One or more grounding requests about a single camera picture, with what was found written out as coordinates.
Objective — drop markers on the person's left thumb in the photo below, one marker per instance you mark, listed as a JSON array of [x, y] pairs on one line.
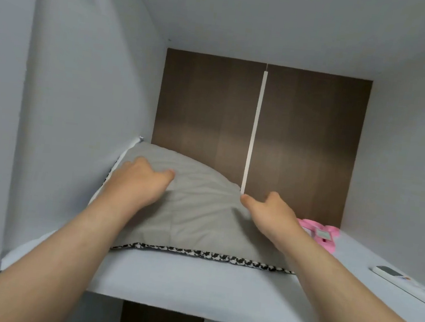
[[164, 175]]

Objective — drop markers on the grey blanket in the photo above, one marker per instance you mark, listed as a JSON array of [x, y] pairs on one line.
[[195, 214]]

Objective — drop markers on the pink plastic clip hanger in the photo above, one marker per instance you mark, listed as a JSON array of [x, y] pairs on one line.
[[322, 234]]

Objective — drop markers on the person's right forearm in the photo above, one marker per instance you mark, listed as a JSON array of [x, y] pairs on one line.
[[352, 308]]

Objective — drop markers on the person's right hand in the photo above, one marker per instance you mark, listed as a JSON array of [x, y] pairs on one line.
[[274, 219]]

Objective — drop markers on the white joint strip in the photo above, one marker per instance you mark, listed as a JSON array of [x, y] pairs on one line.
[[254, 133]]

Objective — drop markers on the person's left forearm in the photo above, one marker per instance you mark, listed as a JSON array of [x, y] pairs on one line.
[[48, 258]]

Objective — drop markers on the person's right thumb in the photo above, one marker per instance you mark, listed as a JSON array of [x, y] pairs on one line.
[[250, 203]]

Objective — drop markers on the black white houndstooth cloth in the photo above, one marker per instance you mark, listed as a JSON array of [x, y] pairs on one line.
[[201, 255]]

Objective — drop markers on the white wardrobe shelf board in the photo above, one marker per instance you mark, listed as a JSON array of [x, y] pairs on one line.
[[191, 282]]

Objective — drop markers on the white remote control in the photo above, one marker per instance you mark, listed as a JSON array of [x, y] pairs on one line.
[[408, 284]]

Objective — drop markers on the person's left hand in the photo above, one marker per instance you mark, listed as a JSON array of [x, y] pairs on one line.
[[135, 184]]

